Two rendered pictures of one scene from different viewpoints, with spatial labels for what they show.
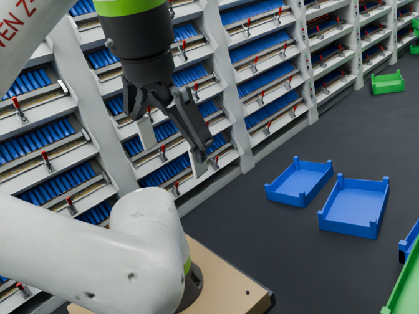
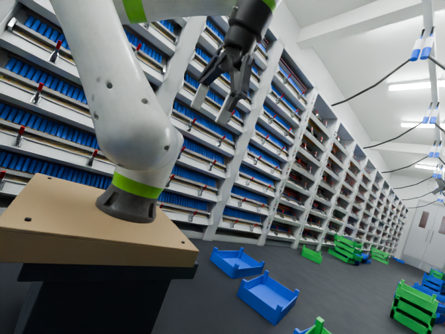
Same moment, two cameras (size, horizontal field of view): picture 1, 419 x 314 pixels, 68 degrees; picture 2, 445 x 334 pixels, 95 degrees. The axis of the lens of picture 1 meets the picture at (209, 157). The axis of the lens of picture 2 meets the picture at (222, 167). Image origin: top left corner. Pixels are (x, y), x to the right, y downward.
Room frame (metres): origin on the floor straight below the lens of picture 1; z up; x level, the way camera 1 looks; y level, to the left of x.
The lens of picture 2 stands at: (-0.01, 0.02, 0.49)
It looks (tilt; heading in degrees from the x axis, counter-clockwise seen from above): 3 degrees up; 355
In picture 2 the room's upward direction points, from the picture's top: 21 degrees clockwise
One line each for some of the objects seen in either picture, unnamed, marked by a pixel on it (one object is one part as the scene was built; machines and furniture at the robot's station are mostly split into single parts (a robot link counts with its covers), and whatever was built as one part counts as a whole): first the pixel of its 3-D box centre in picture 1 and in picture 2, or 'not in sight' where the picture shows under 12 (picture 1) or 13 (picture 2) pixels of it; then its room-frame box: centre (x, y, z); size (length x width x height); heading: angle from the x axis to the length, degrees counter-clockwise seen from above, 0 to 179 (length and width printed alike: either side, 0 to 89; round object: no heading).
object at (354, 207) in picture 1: (355, 202); (269, 293); (1.00, -0.51, 0.04); 0.30 x 0.20 x 0.08; 138
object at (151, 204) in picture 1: (151, 238); (149, 155); (0.53, 0.16, 0.48); 0.16 x 0.13 x 0.19; 2
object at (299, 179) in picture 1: (299, 179); (238, 260); (1.27, -0.39, 0.04); 0.30 x 0.20 x 0.08; 130
